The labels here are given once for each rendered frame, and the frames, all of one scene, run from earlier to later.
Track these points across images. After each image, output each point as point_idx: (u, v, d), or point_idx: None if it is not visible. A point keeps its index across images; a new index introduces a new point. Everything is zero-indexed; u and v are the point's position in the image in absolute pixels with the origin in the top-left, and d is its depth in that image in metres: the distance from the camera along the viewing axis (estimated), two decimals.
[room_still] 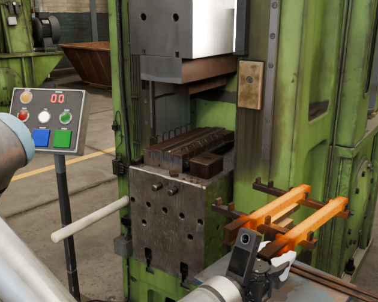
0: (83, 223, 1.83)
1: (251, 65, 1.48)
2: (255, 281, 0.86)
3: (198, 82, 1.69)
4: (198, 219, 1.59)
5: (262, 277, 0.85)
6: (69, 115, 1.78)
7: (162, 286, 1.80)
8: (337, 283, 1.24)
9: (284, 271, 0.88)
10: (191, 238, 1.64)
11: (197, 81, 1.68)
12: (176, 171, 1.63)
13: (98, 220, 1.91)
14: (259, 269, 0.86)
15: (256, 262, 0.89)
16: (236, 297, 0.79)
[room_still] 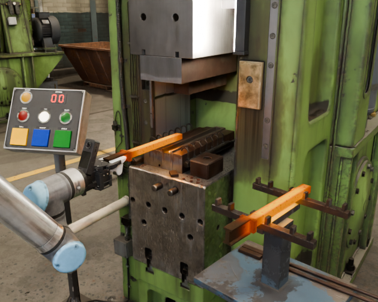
0: (83, 223, 1.83)
1: (251, 65, 1.48)
2: (97, 172, 1.32)
3: (198, 82, 1.69)
4: (198, 219, 1.59)
5: (101, 169, 1.32)
6: (69, 115, 1.78)
7: (162, 286, 1.80)
8: (337, 283, 1.24)
9: (117, 165, 1.37)
10: (191, 238, 1.64)
11: (197, 81, 1.68)
12: (176, 171, 1.63)
13: (98, 220, 1.91)
14: (99, 165, 1.33)
15: (99, 162, 1.36)
16: (79, 178, 1.25)
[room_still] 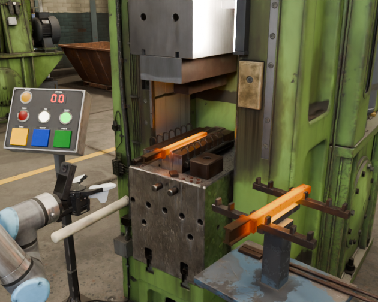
0: (83, 223, 1.83)
1: (251, 65, 1.48)
2: (74, 197, 1.26)
3: (198, 82, 1.69)
4: (198, 219, 1.59)
5: (78, 193, 1.26)
6: (69, 115, 1.78)
7: (162, 286, 1.80)
8: (337, 283, 1.24)
9: (95, 192, 1.28)
10: (191, 238, 1.64)
11: (197, 81, 1.68)
12: (176, 171, 1.63)
13: (98, 220, 1.91)
14: (77, 189, 1.27)
15: (77, 186, 1.29)
16: (53, 204, 1.18)
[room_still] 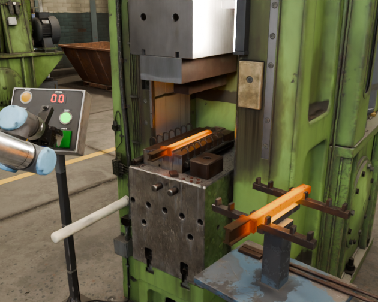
0: (83, 223, 1.83)
1: (251, 65, 1.48)
2: (49, 130, 1.60)
3: (198, 82, 1.69)
4: (198, 219, 1.59)
5: (53, 127, 1.61)
6: (69, 115, 1.78)
7: (162, 286, 1.80)
8: (337, 283, 1.24)
9: (62, 133, 1.67)
10: (191, 238, 1.64)
11: (197, 81, 1.68)
12: (176, 171, 1.63)
13: (98, 220, 1.91)
14: (51, 126, 1.62)
15: None
16: (42, 121, 1.52)
